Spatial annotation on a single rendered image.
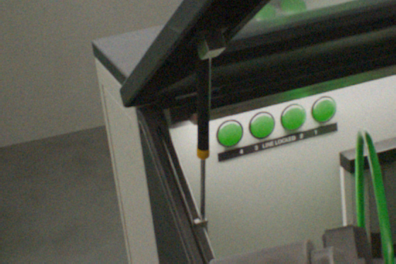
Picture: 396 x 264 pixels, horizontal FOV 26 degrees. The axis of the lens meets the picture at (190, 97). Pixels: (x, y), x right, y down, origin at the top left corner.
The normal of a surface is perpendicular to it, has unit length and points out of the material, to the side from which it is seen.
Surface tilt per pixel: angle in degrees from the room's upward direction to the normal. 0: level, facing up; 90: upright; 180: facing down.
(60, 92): 90
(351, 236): 39
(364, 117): 90
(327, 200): 90
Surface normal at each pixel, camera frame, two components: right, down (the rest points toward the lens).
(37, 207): -0.11, -0.93
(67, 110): 0.26, 0.31
